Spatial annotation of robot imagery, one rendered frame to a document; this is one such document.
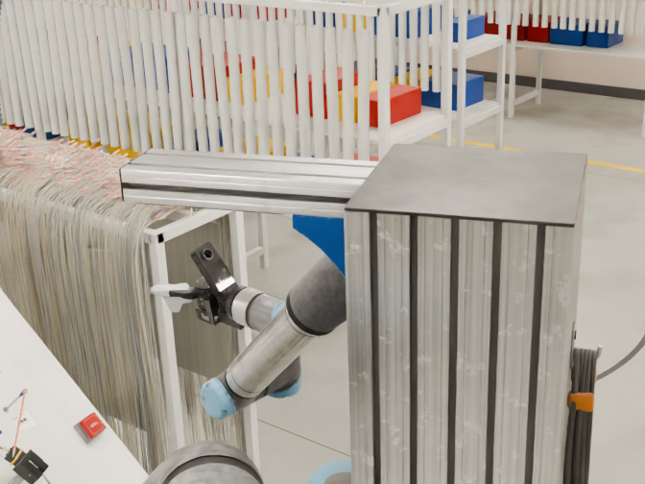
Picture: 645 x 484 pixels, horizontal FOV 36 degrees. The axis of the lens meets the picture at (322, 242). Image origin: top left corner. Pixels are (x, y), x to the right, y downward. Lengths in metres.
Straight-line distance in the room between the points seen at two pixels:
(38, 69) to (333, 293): 4.65
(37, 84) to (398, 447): 5.05
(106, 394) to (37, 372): 0.56
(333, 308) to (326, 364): 3.38
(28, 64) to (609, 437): 3.81
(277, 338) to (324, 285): 0.16
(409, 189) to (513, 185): 0.12
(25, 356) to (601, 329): 3.45
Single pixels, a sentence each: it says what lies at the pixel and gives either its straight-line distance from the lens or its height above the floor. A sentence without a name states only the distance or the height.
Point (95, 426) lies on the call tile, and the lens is 2.52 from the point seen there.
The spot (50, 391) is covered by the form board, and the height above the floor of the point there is 1.17.
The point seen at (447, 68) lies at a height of 1.35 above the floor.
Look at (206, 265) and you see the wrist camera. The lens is 1.95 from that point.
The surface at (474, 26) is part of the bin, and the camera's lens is 6.87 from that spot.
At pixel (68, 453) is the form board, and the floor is 1.06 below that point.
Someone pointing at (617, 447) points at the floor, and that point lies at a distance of 4.41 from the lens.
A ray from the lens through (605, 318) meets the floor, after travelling 5.46.
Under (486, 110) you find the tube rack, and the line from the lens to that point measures 6.90.
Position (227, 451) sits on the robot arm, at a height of 1.80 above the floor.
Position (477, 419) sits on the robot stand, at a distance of 1.17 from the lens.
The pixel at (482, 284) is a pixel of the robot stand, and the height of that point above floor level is 1.95.
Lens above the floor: 2.40
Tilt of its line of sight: 22 degrees down
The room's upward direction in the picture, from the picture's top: 2 degrees counter-clockwise
